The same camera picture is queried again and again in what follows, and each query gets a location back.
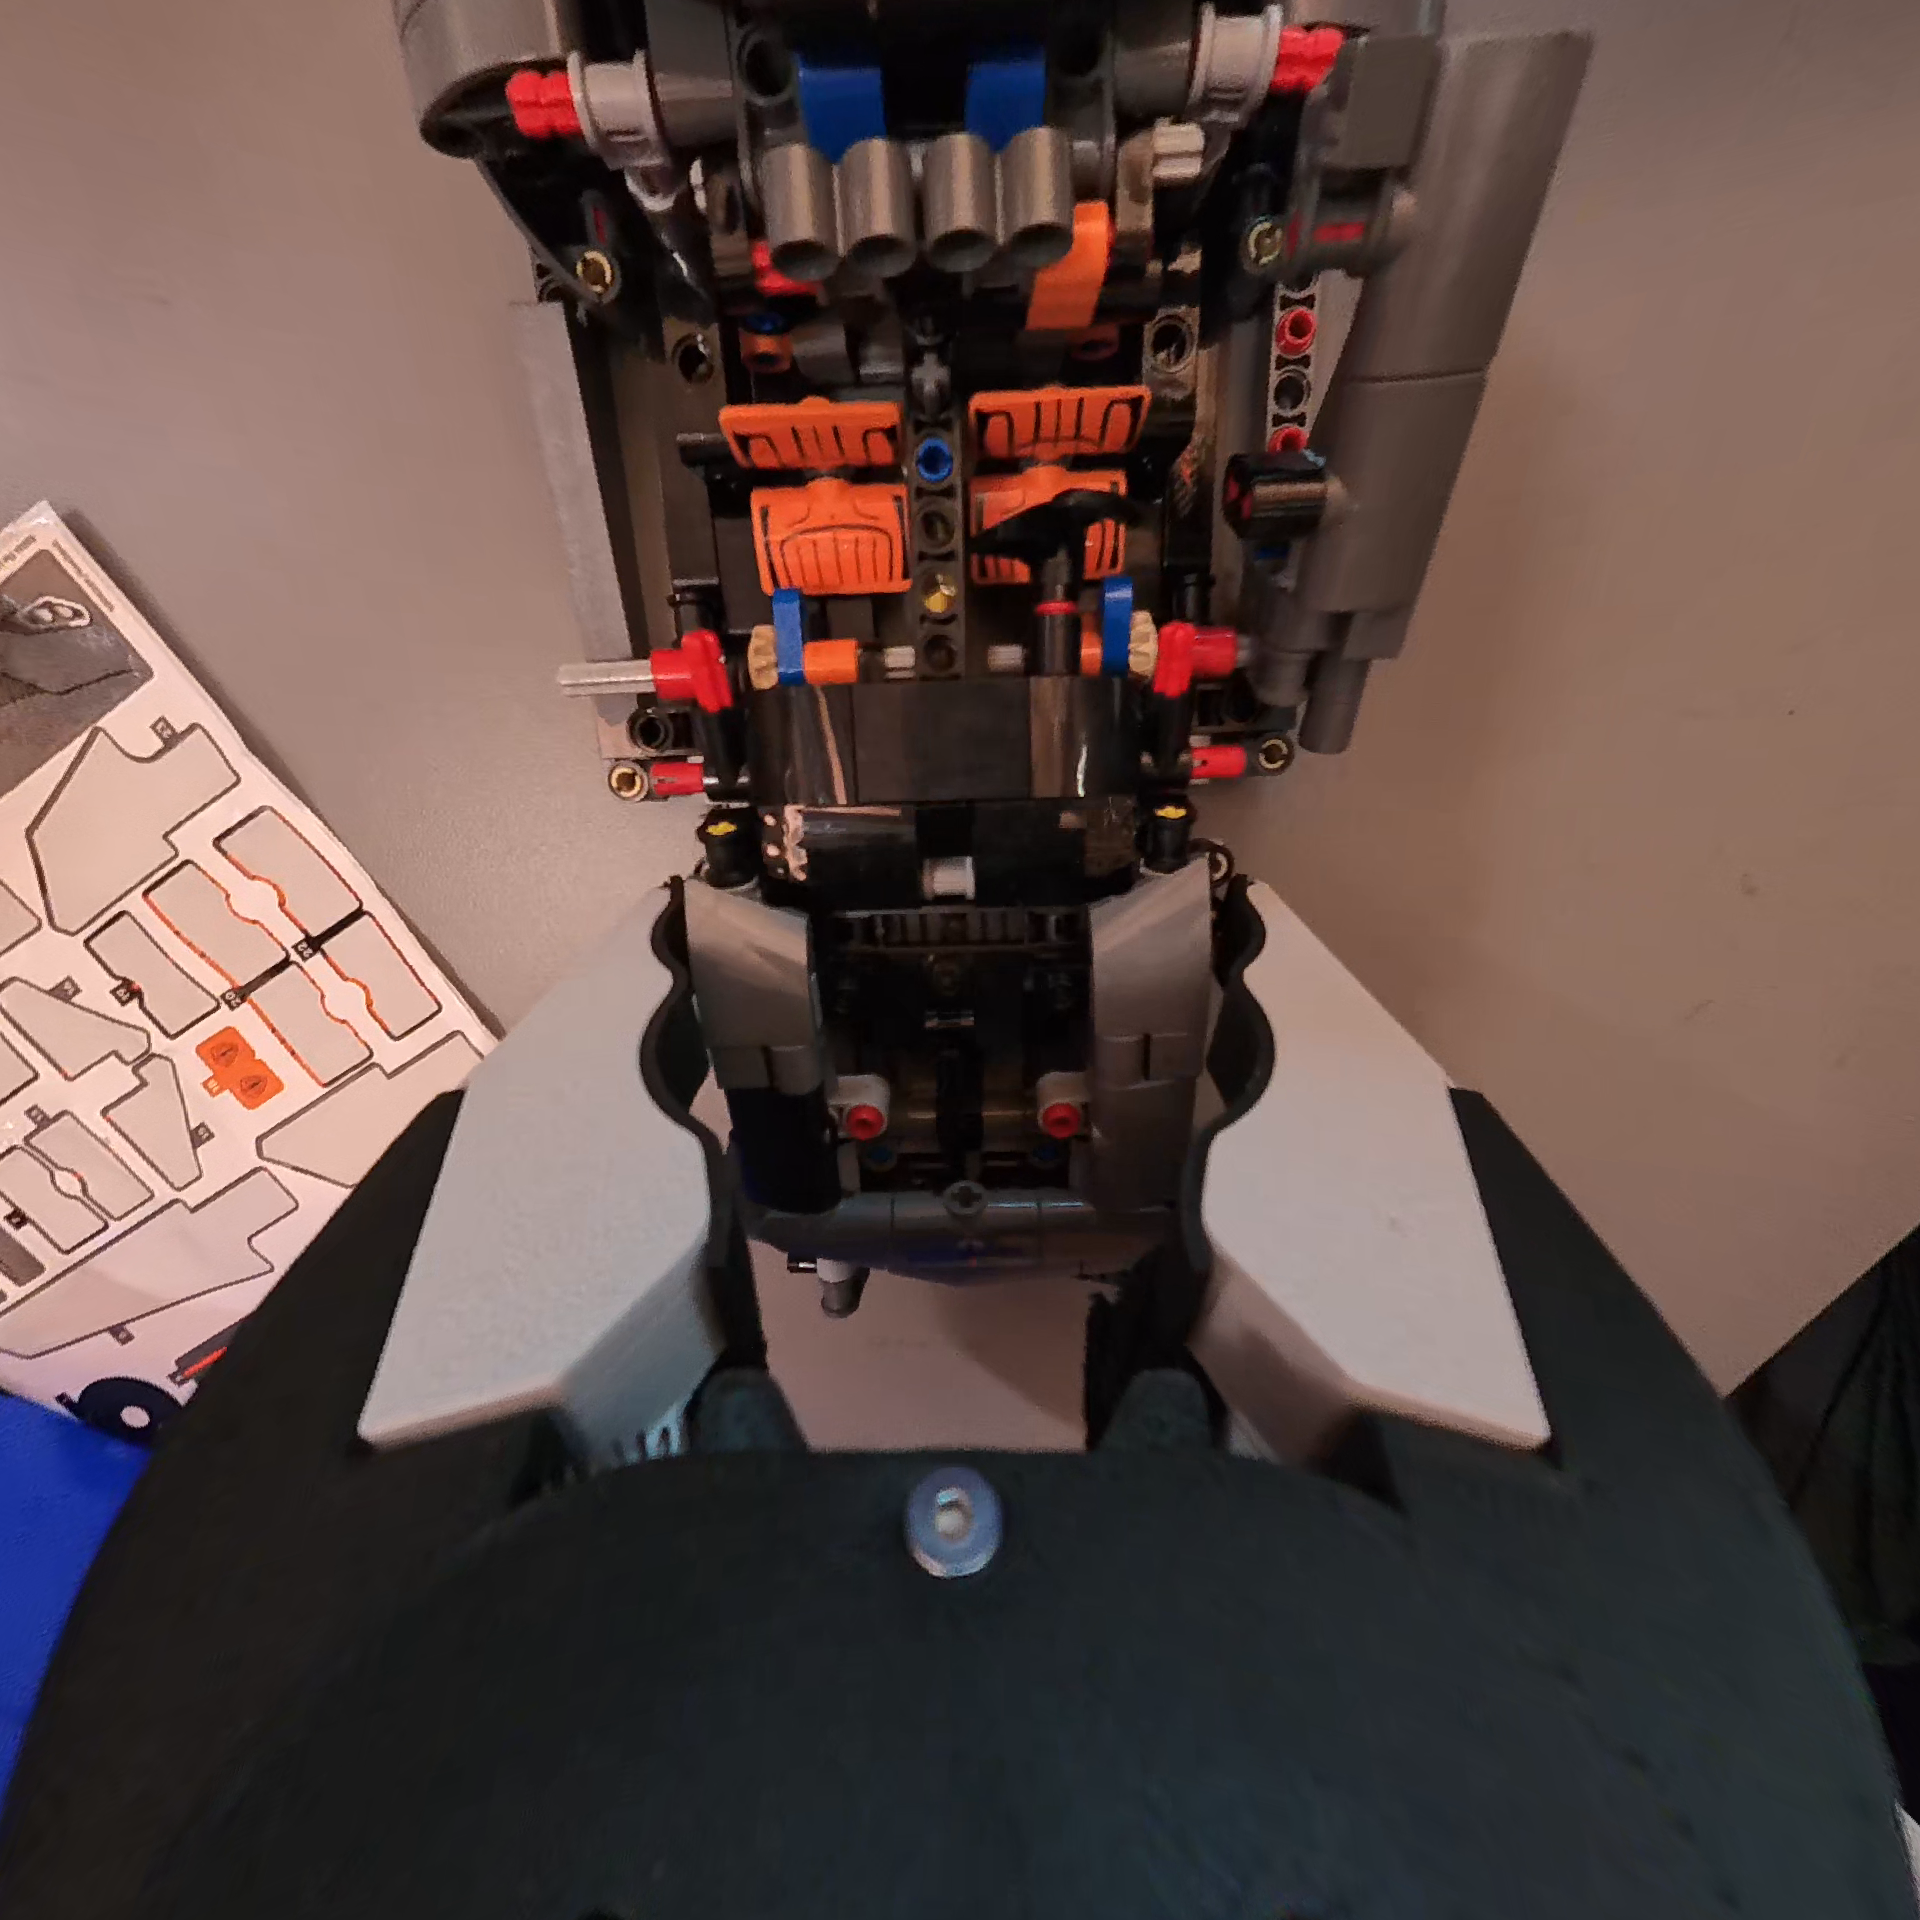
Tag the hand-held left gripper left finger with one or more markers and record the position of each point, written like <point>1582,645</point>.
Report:
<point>555,1199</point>

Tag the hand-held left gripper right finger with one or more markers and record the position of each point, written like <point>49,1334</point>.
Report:
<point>1349,1199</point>

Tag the grey black lego car chassis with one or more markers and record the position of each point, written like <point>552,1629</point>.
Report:
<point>931,783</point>

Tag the lego sticker sheet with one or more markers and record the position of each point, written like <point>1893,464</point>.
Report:
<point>182,931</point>

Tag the person's green shirt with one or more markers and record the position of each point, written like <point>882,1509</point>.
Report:
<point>1859,1499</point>

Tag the blue instruction booklet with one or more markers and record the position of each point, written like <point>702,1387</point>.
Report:
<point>60,1545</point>

